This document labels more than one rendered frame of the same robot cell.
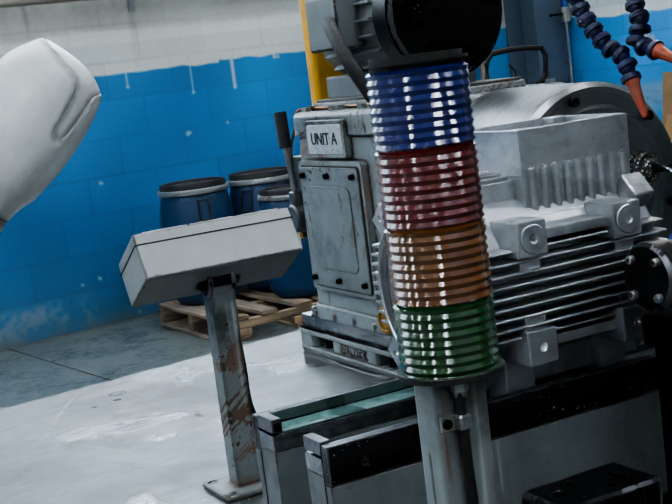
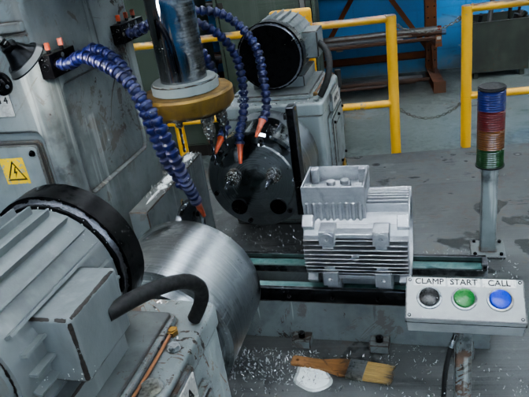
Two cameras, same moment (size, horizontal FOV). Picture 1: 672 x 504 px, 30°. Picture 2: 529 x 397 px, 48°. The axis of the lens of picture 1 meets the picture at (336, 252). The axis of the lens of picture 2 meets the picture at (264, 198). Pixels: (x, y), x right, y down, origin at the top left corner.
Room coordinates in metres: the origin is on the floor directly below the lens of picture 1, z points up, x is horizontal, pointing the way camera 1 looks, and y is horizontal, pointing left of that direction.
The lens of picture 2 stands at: (1.97, 0.45, 1.62)
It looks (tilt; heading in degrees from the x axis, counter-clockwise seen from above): 25 degrees down; 225
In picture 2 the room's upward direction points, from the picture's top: 9 degrees counter-clockwise
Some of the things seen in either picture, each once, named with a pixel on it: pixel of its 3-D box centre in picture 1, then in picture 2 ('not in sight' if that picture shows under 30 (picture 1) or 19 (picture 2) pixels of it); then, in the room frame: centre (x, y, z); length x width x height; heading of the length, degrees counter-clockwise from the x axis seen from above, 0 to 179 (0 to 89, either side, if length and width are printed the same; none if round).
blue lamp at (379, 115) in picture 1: (420, 107); (491, 98); (0.73, -0.06, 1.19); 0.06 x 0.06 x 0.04
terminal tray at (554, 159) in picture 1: (542, 162); (336, 192); (1.13, -0.20, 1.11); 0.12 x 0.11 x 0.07; 117
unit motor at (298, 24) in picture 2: not in sight; (298, 84); (0.66, -0.66, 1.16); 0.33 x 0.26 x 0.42; 27
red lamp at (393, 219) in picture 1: (429, 184); (490, 118); (0.73, -0.06, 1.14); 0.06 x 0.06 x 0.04
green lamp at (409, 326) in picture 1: (446, 334); (490, 156); (0.73, -0.06, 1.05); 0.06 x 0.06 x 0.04
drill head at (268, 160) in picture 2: not in sight; (268, 161); (0.94, -0.55, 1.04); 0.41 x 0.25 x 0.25; 27
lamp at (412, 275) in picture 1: (438, 260); (490, 137); (0.73, -0.06, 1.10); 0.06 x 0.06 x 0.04
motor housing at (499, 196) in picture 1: (517, 271); (360, 234); (1.11, -0.16, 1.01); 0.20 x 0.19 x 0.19; 117
